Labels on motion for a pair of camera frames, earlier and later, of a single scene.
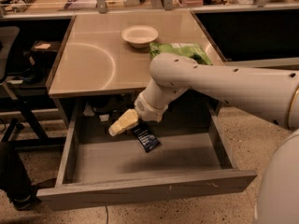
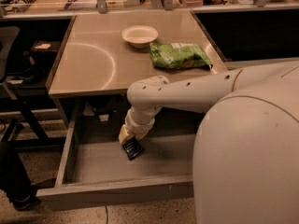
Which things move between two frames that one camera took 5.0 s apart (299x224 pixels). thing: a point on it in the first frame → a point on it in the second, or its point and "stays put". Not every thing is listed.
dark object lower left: (14, 177) stays put
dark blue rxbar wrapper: (148, 140) → (133, 147)
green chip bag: (193, 50) stays put
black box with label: (45, 49) stays put
